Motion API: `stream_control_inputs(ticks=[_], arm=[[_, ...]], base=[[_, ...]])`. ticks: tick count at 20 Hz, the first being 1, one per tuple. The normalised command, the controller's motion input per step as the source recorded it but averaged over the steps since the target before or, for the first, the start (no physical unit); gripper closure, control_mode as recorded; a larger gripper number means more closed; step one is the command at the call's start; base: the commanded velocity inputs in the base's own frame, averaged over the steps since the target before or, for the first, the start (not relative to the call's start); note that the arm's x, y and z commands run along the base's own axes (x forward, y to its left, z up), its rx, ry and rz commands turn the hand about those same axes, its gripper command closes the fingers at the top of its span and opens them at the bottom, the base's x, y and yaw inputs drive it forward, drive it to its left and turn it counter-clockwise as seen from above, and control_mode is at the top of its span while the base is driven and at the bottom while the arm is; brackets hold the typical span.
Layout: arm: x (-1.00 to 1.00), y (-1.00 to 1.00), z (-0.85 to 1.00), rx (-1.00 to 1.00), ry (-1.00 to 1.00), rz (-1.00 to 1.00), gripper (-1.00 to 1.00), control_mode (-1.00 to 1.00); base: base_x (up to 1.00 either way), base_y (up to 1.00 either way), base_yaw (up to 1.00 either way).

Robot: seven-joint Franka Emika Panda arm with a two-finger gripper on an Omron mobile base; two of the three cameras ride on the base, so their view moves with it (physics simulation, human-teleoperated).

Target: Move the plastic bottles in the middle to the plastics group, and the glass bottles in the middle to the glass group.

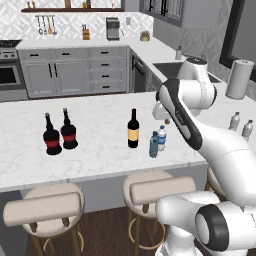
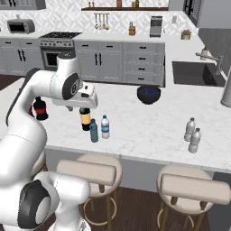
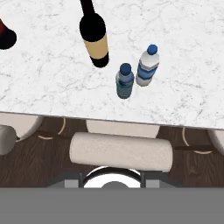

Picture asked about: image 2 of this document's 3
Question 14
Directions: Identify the dark sink basin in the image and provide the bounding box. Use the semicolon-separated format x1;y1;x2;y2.
171;60;226;88

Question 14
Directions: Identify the grey metal cylinder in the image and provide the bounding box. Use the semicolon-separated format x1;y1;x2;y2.
219;67;231;108

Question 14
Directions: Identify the grey wall cupboard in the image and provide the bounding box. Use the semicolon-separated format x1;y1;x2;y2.
0;0;47;11

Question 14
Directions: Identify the dark blue bowl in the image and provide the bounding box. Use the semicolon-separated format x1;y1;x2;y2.
136;85;162;106

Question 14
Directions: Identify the beige round bar stool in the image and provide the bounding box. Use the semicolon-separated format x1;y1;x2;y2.
56;153;124;231
156;165;231;231

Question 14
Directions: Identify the clear plastic bottle blue label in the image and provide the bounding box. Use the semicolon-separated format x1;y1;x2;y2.
100;115;111;140

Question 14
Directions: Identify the grey plastic bottle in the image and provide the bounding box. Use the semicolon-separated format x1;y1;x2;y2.
188;127;202;154
183;116;197;143

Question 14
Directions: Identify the small white pot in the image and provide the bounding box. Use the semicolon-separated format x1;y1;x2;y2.
200;46;212;59

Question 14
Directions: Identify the grey metal tap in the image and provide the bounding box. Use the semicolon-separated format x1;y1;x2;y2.
195;51;226;77

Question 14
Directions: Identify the silver toaster oven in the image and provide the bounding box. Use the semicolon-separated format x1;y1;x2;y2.
6;18;36;35

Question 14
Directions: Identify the potted plant yellow pot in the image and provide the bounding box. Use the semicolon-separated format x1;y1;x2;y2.
180;28;193;41

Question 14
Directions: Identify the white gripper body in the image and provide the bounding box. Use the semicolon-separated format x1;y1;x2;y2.
51;93;99;110

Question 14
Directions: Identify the dark glass bottle red label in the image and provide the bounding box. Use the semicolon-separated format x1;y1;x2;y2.
32;97;50;122

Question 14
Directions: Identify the grey fridge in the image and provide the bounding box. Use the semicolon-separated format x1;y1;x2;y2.
168;0;231;30

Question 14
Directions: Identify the teal plastic bottle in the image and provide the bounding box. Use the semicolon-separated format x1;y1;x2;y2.
89;118;100;143

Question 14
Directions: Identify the brown knife block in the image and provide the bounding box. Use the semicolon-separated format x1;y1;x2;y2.
128;21;136;37

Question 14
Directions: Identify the rail with hanging tools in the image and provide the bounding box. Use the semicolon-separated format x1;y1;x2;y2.
93;12;111;32

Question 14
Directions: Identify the dark wooden wall shelf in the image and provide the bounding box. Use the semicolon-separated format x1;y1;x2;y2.
80;6;170;12

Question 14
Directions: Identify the black hob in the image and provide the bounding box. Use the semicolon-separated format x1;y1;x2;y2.
39;31;83;41

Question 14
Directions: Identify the silver coffee machine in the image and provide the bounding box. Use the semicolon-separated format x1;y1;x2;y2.
149;15;163;39

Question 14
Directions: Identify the grey base cupboards run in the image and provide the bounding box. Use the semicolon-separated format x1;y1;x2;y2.
0;37;166;88

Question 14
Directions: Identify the dark glass bottle yellow label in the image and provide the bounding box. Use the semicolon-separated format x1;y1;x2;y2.
79;107;92;132

